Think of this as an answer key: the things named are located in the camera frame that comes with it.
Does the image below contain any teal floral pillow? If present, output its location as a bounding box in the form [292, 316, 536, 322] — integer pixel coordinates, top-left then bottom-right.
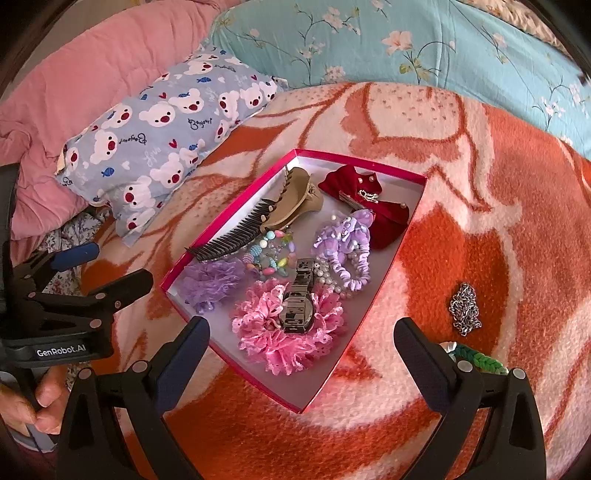
[210, 0, 591, 160]

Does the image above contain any silver chain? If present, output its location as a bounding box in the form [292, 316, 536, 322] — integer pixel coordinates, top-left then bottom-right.
[449, 282, 484, 336]

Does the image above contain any brown claw hair clip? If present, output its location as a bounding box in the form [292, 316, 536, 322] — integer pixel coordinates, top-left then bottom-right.
[260, 167, 325, 232]

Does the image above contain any black hair comb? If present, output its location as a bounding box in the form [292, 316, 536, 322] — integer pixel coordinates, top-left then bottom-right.
[185, 198, 278, 264]

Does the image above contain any person's left hand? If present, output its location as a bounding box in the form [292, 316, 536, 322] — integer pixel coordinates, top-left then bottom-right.
[0, 364, 72, 444]

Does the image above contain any pink lace scrunchie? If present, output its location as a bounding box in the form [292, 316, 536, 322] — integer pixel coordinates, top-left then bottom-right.
[231, 279, 347, 376]

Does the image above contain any floral cloth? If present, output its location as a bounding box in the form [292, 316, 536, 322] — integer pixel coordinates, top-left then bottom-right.
[37, 208, 112, 296]

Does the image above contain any red cardboard box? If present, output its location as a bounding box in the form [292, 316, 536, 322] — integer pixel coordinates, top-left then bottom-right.
[160, 148, 429, 414]

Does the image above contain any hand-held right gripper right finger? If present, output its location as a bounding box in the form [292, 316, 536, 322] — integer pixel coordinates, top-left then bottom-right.
[393, 317, 548, 480]

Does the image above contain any purple lace scrunchie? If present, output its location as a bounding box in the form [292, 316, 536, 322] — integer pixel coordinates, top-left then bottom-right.
[182, 258, 247, 315]

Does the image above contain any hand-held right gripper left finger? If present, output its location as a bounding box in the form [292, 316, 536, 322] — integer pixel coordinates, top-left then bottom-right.
[55, 316, 211, 480]

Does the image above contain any bear print pillow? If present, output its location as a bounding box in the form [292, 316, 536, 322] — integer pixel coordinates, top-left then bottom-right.
[55, 52, 280, 252]

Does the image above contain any green braided hair tie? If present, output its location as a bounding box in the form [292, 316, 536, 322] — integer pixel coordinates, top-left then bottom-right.
[438, 342, 509, 376]

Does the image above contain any pearl bracelet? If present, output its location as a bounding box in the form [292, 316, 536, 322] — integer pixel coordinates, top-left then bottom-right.
[314, 258, 352, 296]

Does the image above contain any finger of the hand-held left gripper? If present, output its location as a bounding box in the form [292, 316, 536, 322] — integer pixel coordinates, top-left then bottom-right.
[28, 270, 154, 324]
[18, 243, 100, 296]

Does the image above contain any orange patterned blanket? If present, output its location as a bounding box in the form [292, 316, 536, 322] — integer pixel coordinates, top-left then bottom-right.
[78, 82, 591, 480]

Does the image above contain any red velvet bow clip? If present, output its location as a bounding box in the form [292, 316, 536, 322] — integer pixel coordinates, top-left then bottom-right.
[318, 165, 411, 250]

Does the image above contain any colourful beaded bracelet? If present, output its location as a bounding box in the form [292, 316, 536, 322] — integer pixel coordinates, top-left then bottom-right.
[242, 231, 298, 280]

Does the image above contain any pink quilt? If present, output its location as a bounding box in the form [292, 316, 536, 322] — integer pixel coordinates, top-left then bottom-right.
[0, 0, 232, 241]

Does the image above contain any purple plush hair tie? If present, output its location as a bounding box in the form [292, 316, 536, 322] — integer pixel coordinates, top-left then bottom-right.
[314, 209, 374, 291]

